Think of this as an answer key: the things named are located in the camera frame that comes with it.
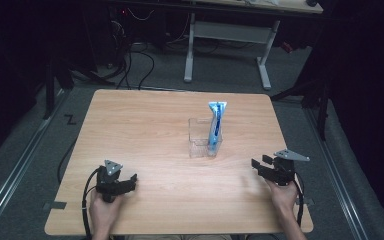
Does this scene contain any left hand-held gripper black cable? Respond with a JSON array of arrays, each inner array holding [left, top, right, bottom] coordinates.
[[80, 167, 102, 240]]

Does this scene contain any thin black floor cable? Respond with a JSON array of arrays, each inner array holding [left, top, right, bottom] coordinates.
[[56, 137, 78, 184]]

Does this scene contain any blue and white toothpaste tube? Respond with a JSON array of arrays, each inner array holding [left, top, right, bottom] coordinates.
[[207, 100, 229, 158]]

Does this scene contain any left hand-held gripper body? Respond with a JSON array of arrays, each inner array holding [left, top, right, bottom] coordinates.
[[95, 159, 128, 204]]

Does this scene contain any right hand-held gripper black cable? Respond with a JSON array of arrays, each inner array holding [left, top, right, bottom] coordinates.
[[293, 172, 307, 228]]

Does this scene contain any white-legged wooden desk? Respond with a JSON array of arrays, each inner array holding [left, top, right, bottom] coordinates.
[[182, 0, 325, 91]]

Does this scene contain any bundle of black floor cables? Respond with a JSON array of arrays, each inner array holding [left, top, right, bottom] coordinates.
[[110, 19, 156, 91]]

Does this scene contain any metal floor rail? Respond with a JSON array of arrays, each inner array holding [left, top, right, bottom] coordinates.
[[303, 107, 370, 240], [0, 89, 68, 234]]

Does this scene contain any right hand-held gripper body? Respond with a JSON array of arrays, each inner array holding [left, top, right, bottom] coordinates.
[[265, 148, 311, 187]]

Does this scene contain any person's left hand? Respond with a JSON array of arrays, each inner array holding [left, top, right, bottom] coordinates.
[[88, 189, 125, 232]]

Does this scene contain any red object under desk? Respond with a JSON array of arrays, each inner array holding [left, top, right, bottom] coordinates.
[[281, 41, 295, 55]]

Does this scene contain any dark computer case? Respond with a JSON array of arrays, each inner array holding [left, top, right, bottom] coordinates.
[[108, 6, 132, 69]]

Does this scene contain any hand-held gripper black cable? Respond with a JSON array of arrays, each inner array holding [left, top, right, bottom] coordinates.
[[293, 172, 307, 228], [80, 167, 102, 240]]

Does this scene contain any black metal stand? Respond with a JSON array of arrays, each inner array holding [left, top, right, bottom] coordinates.
[[270, 74, 332, 142], [42, 59, 75, 121]]

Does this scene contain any person's right hand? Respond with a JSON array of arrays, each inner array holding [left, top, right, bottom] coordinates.
[[265, 179, 300, 215]]

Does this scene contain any clear plastic container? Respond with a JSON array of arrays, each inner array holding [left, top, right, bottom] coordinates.
[[188, 117, 223, 160]]

